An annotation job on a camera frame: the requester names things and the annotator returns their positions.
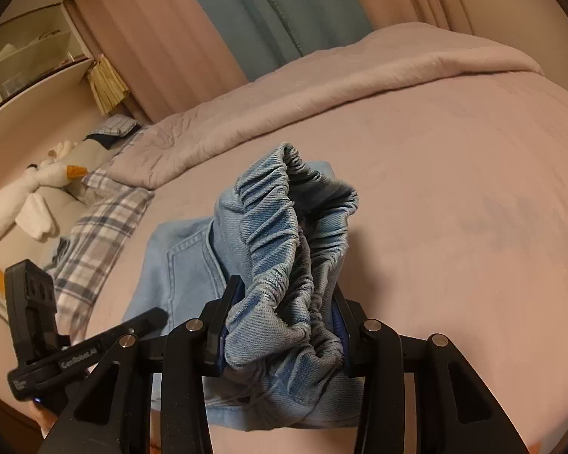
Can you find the white goose plush toy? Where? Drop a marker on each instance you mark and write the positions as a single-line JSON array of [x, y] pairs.
[[9, 213]]

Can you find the light blue denim pants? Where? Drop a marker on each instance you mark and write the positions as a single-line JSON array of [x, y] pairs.
[[265, 255]]

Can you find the blue curtain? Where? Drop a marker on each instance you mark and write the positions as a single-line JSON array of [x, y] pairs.
[[274, 9]]

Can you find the pink quilt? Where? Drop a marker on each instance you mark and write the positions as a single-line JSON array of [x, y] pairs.
[[312, 80]]

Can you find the white glass-door cabinet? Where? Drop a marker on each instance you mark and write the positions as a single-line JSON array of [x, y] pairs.
[[28, 47]]

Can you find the beige hanging tassel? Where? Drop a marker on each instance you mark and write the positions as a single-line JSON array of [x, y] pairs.
[[106, 87]]

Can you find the plaid pillow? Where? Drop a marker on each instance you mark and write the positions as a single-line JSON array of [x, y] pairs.
[[99, 236]]

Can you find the pink bed sheet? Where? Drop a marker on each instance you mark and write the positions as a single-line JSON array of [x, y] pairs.
[[454, 246]]

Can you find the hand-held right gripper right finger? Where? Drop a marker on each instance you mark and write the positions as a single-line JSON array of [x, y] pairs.
[[343, 333]]

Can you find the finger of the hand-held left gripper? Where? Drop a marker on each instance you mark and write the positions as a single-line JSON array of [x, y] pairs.
[[147, 320]]

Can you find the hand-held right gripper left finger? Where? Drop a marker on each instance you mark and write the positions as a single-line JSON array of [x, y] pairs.
[[227, 312]]

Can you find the folded blue plaid cloth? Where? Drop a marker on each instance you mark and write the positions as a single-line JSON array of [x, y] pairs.
[[116, 128]]

